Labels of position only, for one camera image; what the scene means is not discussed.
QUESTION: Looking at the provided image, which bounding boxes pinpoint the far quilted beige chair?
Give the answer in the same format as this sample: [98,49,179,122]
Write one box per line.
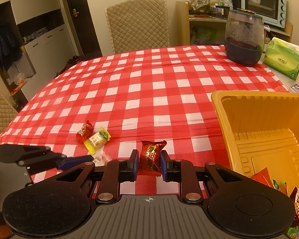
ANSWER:
[105,0,170,54]

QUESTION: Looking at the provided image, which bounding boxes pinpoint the green tissue pack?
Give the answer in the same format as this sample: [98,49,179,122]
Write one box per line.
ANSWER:
[264,37,299,80]

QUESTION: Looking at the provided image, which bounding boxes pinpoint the red white checkered tablecloth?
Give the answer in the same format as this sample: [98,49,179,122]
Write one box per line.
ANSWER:
[0,44,288,196]

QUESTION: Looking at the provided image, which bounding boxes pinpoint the dark glass jar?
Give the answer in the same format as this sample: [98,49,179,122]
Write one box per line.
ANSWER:
[224,9,265,66]

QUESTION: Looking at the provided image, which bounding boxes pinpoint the light blue toaster oven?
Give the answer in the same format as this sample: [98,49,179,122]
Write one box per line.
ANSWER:
[240,0,287,29]

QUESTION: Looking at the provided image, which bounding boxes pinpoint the green small candy packet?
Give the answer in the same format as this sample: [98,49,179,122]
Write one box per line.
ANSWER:
[271,179,288,195]

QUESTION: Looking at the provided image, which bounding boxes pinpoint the white cabinet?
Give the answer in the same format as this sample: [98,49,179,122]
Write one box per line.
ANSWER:
[8,24,75,100]

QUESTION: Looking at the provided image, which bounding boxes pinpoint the dark wooden door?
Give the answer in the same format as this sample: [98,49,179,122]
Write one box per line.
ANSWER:
[66,0,102,60]

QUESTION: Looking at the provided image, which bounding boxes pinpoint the wooden shelf unit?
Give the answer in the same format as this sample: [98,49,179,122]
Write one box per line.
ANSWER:
[176,1,293,45]

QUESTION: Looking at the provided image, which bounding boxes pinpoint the orange plastic tray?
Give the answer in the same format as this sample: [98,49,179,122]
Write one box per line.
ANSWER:
[211,91,299,193]

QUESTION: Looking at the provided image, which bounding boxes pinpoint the orange lid snack jar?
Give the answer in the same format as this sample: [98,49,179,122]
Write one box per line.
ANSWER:
[188,0,210,14]

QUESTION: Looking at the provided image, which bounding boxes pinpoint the dark red foil candy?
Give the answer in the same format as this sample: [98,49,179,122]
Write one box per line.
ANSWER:
[289,187,299,228]

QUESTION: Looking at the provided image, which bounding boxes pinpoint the small red candy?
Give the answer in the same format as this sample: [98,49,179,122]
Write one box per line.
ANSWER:
[76,120,94,142]

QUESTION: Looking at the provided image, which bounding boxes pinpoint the large red snack packet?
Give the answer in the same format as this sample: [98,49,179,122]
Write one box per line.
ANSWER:
[251,168,274,188]

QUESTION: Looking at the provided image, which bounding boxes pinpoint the shoes on floor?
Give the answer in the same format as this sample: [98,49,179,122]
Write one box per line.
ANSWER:
[55,56,82,78]

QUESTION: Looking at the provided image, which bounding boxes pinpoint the yellow green candy packet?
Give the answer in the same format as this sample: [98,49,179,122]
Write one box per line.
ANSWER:
[84,127,111,155]

